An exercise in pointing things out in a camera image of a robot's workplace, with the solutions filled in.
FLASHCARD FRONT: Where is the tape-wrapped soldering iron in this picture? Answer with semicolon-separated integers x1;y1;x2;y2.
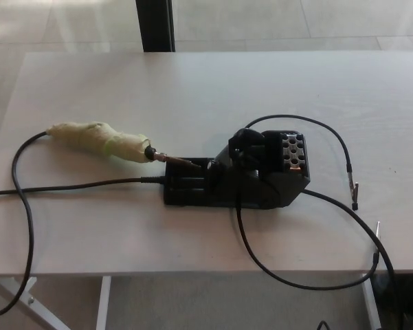
46;120;203;169

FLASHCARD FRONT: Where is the black soldering station base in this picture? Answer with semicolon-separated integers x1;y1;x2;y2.
163;126;312;210

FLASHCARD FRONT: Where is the dark vertical pillar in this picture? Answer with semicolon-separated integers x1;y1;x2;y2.
135;0;177;52

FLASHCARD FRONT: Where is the white table leg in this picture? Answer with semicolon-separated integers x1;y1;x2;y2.
96;274;113;330
361;274;382;330

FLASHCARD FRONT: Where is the white diagonal table brace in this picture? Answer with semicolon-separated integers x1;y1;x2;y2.
0;276;71;330

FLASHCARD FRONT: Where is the dark object under table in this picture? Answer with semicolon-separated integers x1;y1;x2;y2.
370;273;413;330

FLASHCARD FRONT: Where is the thin black power cable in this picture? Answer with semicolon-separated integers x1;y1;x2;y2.
0;175;166;199

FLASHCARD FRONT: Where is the black cable off table edge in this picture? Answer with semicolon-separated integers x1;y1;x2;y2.
302;190;398;276

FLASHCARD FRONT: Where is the thick black soldering iron cable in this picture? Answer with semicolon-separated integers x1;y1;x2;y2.
0;131;51;317

